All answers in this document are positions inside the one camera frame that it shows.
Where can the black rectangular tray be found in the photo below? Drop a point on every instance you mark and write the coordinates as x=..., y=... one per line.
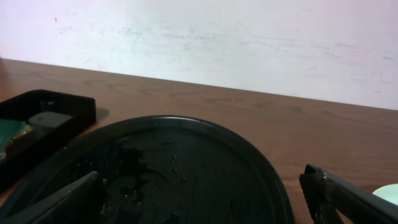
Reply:
x=56, y=118

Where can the green plate with red stain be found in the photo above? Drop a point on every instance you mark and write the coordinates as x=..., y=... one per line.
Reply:
x=388, y=193

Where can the round black tray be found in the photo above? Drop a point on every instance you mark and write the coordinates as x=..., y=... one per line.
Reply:
x=156, y=169

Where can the green yellow sponge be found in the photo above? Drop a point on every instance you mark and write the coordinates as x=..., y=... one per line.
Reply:
x=10, y=131

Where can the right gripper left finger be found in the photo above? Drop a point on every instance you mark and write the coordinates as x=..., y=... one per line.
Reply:
x=56, y=202

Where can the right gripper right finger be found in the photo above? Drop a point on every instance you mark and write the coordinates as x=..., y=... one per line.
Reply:
x=327, y=196

